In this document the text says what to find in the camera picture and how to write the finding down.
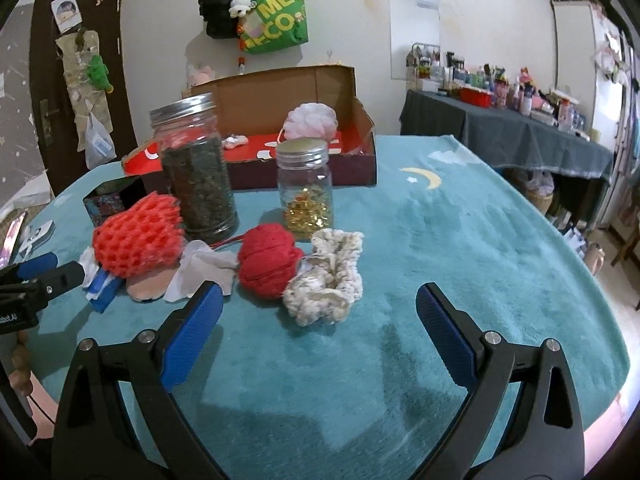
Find pink plush toy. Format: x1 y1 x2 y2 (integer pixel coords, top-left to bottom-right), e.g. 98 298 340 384
187 63 216 88

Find beige round pad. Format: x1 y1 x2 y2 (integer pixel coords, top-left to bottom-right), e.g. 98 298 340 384
125 267 176 302

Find pink bath pouf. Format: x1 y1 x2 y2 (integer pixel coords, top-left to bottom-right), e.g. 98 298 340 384
283 103 341 141

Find white tissue piece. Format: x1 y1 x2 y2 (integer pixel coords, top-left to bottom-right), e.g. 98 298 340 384
79 247 108 288

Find cluster of cosmetic bottles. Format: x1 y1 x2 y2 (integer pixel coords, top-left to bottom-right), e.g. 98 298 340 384
407 44 591 133

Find red yarn ball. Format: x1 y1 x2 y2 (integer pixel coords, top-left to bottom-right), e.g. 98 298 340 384
237 225 304 300

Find cream knitted scrunchie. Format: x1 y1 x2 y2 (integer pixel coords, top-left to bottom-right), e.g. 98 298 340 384
282 228 365 327

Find green plush toy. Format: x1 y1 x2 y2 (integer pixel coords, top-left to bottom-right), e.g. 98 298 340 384
86 55 115 93

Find cardboard box with red inside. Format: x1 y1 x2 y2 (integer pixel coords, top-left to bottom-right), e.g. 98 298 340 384
121 64 377 191

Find green tote bag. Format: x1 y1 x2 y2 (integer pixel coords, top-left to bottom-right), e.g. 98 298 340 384
239 0 308 55

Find white refrigerator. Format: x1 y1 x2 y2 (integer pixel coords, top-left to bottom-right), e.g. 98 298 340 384
550 0 626 161

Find black bag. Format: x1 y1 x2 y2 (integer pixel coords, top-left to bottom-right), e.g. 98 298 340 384
198 0 244 40

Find side table with grey cloth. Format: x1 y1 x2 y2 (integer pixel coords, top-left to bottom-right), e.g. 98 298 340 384
400 89 615 183

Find dark brown door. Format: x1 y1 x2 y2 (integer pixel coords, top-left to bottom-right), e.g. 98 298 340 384
27 0 138 198

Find white charging device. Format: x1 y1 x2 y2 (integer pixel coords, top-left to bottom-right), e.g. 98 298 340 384
17 220 55 256

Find wall mirror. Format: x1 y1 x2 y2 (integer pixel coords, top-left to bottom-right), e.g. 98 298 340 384
385 0 441 81

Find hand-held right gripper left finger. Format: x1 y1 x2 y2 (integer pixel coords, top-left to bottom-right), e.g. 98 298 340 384
50 280 225 480

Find beige hanging organizer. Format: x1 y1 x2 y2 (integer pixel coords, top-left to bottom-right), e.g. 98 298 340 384
55 30 118 153

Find smartphone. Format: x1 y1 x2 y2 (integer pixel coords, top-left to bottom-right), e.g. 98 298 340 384
0 210 28 268

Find large glass jar dark contents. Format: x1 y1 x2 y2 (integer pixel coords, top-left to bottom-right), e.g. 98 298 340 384
150 92 240 241

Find blue and white packet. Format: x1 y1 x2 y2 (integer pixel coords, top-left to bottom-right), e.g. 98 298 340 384
85 267 123 313

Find small glass jar gold contents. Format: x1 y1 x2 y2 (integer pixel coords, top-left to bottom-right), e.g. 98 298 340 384
276 139 333 233

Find paper picture on door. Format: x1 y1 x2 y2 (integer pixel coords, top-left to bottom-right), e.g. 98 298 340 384
51 0 81 32

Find red foam net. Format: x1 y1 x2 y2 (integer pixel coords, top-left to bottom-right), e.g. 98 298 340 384
92 194 185 279

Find colourful patterned tin box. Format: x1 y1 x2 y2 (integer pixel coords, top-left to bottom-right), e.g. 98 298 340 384
82 177 151 228

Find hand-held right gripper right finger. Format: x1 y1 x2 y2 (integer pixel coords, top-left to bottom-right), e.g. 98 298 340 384
416 282 586 480

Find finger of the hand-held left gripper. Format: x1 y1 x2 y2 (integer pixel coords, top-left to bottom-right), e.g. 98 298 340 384
0 252 59 287
20 261 86 310

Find clear plastic bag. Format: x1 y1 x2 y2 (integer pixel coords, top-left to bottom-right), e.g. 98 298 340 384
84 112 117 170

